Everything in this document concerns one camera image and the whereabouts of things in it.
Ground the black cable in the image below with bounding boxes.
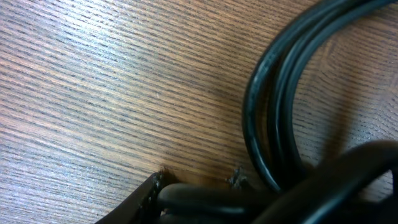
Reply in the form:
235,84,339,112
155,0,398,224

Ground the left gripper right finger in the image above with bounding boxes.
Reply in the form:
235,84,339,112
228,166,252,190

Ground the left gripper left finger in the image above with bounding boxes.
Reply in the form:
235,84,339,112
96,171,165,224

